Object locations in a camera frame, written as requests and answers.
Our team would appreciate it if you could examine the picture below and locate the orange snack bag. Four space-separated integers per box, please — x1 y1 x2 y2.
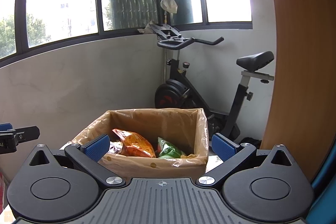
112 128 156 158

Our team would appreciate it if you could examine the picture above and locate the brown cardboard box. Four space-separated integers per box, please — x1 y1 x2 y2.
72 108 209 181

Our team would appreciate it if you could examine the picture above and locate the green chip bag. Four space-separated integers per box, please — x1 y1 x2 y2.
157 137 186 159

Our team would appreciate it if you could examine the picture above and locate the wooden headboard panel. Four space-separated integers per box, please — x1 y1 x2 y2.
261 0 335 179

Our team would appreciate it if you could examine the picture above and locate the black exercise bike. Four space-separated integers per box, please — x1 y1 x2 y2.
143 23 275 146

